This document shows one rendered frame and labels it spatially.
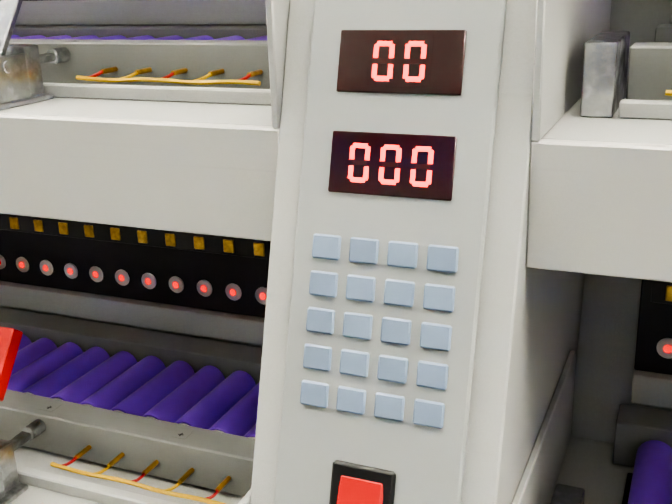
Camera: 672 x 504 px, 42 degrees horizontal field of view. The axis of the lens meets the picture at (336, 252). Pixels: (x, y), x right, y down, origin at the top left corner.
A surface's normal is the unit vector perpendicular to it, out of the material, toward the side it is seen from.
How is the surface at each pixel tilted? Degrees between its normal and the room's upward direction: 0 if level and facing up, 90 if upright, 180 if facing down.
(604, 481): 17
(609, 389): 90
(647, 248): 107
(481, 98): 90
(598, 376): 90
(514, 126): 90
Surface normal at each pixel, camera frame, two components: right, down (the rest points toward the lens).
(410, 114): -0.38, 0.02
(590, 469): -0.03, -0.95
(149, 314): -0.39, 0.30
